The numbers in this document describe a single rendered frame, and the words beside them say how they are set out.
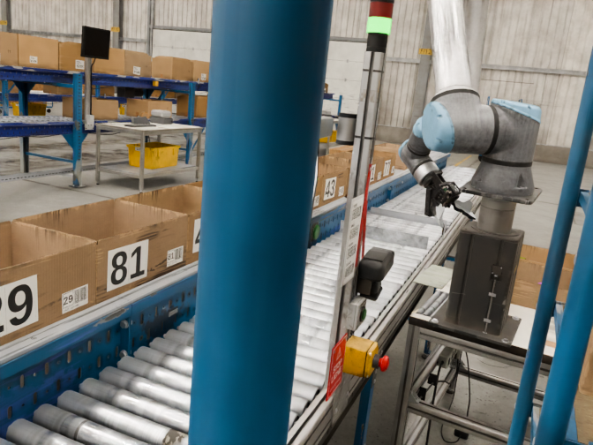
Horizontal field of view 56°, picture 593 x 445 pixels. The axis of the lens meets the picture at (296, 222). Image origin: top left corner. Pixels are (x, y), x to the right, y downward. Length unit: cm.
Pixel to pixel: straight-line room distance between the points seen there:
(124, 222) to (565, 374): 151
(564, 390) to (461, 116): 118
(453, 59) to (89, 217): 122
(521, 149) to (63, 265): 130
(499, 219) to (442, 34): 60
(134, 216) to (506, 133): 118
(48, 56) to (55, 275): 621
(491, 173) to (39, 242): 130
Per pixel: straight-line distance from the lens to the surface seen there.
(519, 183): 181
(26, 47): 725
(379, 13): 125
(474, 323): 190
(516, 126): 177
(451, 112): 170
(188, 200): 220
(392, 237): 284
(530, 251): 281
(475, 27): 207
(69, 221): 177
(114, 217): 191
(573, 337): 60
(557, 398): 63
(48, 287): 136
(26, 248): 161
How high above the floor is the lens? 146
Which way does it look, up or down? 14 degrees down
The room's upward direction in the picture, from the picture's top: 6 degrees clockwise
